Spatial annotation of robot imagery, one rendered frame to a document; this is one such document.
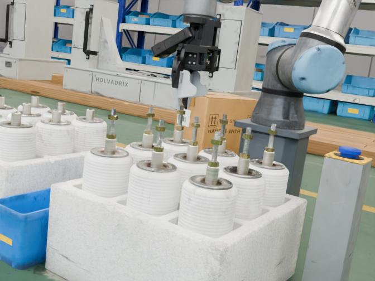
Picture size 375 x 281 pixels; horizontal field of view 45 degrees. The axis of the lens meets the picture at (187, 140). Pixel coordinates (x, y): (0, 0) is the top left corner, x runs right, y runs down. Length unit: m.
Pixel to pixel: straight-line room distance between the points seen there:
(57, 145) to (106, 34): 2.57
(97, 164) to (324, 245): 0.45
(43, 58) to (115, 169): 3.46
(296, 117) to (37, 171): 0.67
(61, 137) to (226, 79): 1.94
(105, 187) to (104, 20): 2.91
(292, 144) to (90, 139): 0.54
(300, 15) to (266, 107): 8.25
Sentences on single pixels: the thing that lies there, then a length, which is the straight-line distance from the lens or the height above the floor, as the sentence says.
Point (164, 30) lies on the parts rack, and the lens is 6.29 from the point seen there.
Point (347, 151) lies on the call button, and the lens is 0.87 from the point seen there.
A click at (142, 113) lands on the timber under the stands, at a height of 0.03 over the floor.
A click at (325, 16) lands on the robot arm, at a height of 0.59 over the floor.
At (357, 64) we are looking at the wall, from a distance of 9.12.
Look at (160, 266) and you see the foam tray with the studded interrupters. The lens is 0.79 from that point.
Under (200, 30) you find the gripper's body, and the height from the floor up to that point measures 0.52.
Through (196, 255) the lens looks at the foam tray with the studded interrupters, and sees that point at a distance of 0.74.
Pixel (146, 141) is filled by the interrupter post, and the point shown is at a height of 0.27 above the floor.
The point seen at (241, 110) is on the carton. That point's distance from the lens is 2.02.
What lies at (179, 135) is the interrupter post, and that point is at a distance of 1.08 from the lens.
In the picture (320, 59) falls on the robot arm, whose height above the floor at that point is 0.49.
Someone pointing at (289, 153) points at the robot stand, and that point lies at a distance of 1.23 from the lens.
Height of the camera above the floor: 0.46
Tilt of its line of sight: 11 degrees down
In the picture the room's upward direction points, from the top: 7 degrees clockwise
